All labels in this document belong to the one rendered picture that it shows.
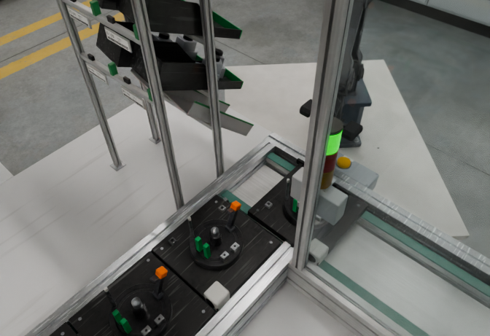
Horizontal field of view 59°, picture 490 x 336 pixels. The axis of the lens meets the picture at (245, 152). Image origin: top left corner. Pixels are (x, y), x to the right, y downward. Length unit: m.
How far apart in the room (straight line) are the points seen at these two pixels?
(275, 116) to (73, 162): 0.74
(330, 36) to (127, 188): 0.97
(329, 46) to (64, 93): 2.90
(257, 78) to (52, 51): 2.43
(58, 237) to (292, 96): 0.98
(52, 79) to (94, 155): 2.07
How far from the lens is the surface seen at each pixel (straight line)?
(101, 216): 1.40
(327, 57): 0.65
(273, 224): 1.17
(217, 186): 1.28
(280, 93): 1.74
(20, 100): 3.49
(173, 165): 1.14
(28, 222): 1.48
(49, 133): 3.11
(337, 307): 1.13
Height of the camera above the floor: 1.94
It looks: 46 degrees down
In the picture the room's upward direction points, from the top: 1 degrees counter-clockwise
